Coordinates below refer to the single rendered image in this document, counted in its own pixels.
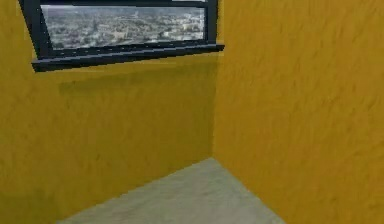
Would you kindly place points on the black framed window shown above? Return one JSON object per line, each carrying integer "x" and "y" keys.
{"x": 123, "y": 26}

